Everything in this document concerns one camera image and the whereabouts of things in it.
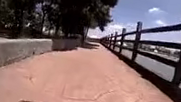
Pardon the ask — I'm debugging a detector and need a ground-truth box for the row of trees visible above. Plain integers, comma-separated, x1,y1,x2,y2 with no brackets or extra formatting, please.
0,0,119,53

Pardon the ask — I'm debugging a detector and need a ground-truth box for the dark wooden rail fence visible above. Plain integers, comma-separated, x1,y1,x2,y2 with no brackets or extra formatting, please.
94,0,181,87

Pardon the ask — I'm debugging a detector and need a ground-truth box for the grey concrete barrier wall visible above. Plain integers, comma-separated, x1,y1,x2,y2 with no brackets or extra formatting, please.
0,24,84,88

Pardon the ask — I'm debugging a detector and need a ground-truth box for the reddish paved path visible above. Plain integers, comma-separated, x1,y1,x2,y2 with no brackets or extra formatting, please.
0,30,181,102

